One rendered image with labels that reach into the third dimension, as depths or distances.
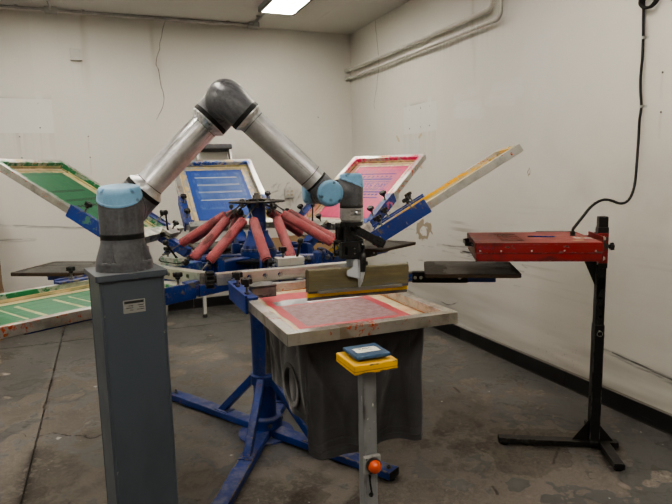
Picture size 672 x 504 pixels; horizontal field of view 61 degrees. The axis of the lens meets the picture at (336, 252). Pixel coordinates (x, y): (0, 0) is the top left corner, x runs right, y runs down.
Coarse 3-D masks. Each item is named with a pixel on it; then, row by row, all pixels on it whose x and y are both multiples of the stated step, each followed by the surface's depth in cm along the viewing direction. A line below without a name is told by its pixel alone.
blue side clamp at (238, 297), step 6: (228, 282) 237; (234, 288) 226; (240, 288) 228; (234, 294) 227; (240, 294) 216; (252, 294) 216; (234, 300) 228; (240, 300) 217; (246, 300) 210; (240, 306) 218; (246, 306) 210; (246, 312) 211
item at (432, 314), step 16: (288, 288) 244; (304, 288) 247; (256, 304) 205; (416, 304) 205; (432, 304) 199; (272, 320) 182; (368, 320) 179; (384, 320) 179; (400, 320) 180; (416, 320) 182; (432, 320) 184; (448, 320) 187; (288, 336) 166; (304, 336) 168; (320, 336) 170; (336, 336) 172; (352, 336) 174
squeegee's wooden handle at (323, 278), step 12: (384, 264) 191; (396, 264) 191; (312, 276) 180; (324, 276) 182; (336, 276) 183; (372, 276) 188; (384, 276) 190; (396, 276) 191; (408, 276) 193; (312, 288) 181; (324, 288) 182; (336, 288) 184
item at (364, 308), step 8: (368, 296) 229; (328, 304) 217; (336, 304) 217; (344, 304) 217; (352, 304) 216; (360, 304) 216; (368, 304) 216; (376, 304) 215; (384, 304) 215; (344, 312) 204; (352, 312) 204; (360, 312) 204; (368, 312) 204; (376, 312) 203; (384, 312) 203; (392, 312) 203; (400, 312) 203; (360, 320) 193
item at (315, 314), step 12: (264, 300) 226; (276, 300) 226; (288, 312) 206; (300, 312) 206; (312, 312) 205; (324, 312) 205; (336, 312) 205; (300, 324) 190; (312, 324) 189; (324, 324) 189
